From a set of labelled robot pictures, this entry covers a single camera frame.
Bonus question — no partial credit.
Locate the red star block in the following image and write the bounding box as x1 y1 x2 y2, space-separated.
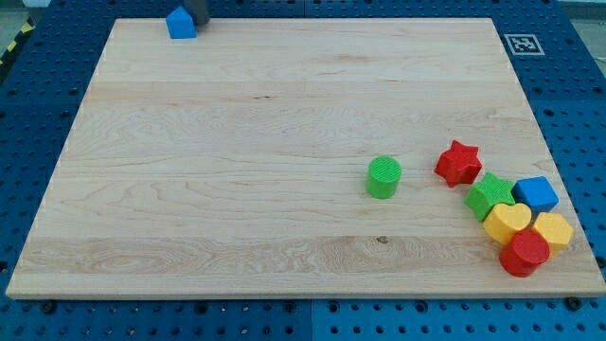
434 140 483 188

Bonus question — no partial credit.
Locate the green star block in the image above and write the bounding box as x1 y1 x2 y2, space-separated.
464 172 515 222

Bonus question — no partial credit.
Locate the white fiducial marker tag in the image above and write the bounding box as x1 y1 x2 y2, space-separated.
504 33 544 56

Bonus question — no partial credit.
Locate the red cylinder block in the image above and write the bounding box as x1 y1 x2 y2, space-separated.
499 229 550 278

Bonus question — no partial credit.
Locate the yellow heart block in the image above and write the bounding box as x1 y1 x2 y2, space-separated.
483 203 532 245

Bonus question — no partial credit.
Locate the green cylinder block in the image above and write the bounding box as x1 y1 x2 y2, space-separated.
365 155 402 199

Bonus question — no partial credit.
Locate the yellow hexagon block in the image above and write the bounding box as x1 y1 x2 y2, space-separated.
531 212 574 259

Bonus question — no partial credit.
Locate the grey robot pointer tip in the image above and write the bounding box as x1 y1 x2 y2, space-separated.
184 0 210 27

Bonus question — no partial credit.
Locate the wooden board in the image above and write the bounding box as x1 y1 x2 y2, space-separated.
7 18 605 300

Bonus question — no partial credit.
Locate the blue pentagon block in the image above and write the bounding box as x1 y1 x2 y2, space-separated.
165 6 197 40

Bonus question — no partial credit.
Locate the blue cube block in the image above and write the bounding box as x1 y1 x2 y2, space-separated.
512 176 560 215

